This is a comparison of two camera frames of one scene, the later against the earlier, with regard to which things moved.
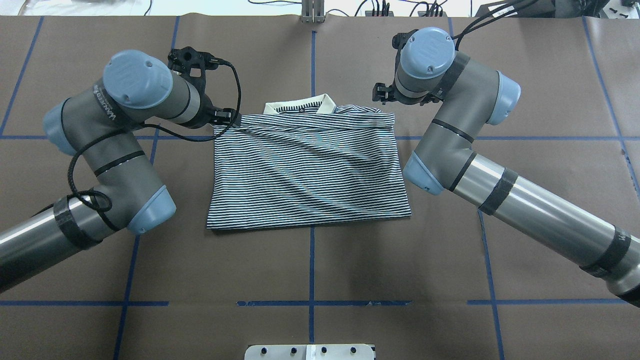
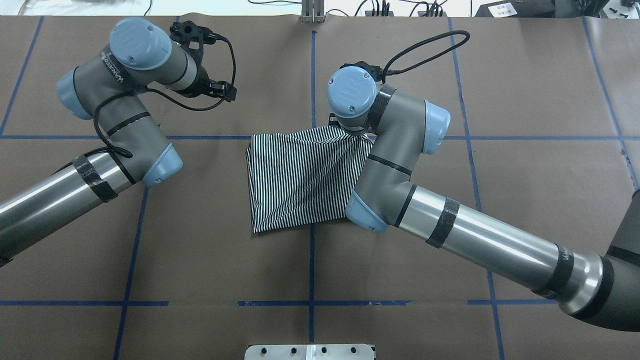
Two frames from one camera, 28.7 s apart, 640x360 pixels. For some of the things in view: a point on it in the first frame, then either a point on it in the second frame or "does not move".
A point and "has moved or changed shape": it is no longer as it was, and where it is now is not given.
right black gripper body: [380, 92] → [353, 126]
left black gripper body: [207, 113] → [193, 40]
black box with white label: [540, 8] does not move
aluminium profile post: [313, 11] does not move
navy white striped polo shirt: [305, 161] has moved or changed shape
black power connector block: [388, 13] does not move
